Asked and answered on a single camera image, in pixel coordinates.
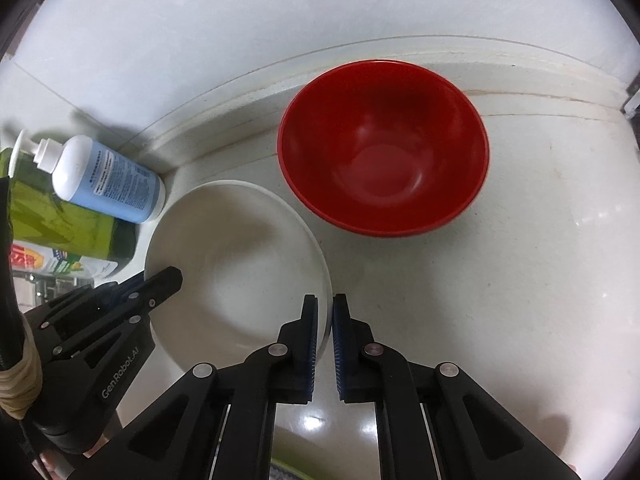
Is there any red bowl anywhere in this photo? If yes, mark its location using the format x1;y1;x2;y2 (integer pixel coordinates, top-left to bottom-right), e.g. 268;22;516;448
276;59;491;238

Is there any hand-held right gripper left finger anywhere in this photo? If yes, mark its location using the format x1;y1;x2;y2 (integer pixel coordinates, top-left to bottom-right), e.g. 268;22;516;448
92;294;320;480

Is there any white and blue pump bottle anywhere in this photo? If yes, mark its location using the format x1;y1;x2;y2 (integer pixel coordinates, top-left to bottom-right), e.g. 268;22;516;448
14;129;167;225

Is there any white bowl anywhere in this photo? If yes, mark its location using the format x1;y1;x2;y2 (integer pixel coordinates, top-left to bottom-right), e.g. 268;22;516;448
143;179;335;368

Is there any person's left hand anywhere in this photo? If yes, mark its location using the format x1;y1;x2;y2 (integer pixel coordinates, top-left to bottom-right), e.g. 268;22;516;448
31;432;113;480

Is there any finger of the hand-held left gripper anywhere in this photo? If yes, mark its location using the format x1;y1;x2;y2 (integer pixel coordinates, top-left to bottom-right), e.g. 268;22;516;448
46;266;184;362
22;282;144;332

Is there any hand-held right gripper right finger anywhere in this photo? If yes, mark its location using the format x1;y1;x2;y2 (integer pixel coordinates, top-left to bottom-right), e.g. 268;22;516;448
332;293;576;480

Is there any beige tape wrap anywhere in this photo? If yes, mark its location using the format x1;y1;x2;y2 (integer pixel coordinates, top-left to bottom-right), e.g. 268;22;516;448
0;344;45;421

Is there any green cloth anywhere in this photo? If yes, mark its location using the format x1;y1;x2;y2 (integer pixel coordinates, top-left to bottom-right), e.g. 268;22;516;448
270;455;321;480

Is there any bottle with red green label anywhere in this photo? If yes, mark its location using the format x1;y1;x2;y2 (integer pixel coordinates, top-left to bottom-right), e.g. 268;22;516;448
10;240;121;281

